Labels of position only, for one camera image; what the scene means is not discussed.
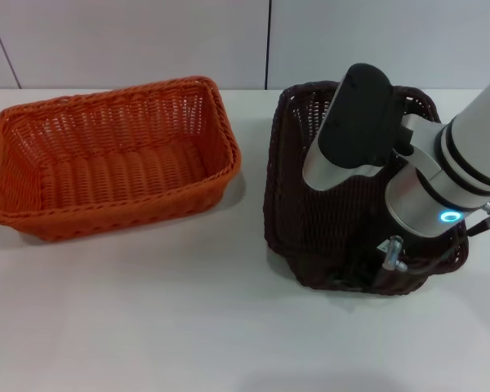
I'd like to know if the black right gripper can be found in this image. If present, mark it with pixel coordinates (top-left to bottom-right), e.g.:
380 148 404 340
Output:
330 239 398 289

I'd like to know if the dark brown woven basket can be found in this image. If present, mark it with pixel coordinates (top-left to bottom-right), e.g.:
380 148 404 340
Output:
261 80 470 298

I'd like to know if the orange woven plastic basket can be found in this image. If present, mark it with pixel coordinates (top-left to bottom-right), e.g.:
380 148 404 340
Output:
0 75 244 243

